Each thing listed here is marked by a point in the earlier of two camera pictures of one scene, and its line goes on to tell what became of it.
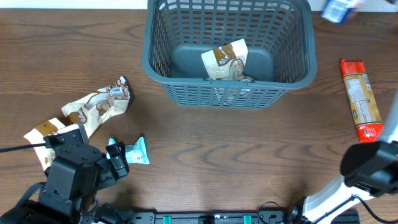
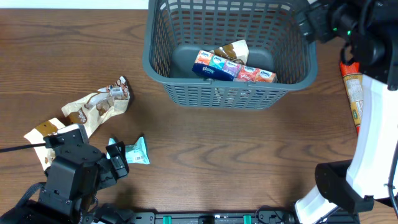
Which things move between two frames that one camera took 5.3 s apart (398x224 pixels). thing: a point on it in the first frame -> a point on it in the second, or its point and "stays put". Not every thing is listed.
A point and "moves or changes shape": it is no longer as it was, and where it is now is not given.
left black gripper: (110, 173) stays put
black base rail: (210, 218) stays put
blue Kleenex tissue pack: (334, 10) moves or changes shape
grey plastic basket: (280, 35) stays put
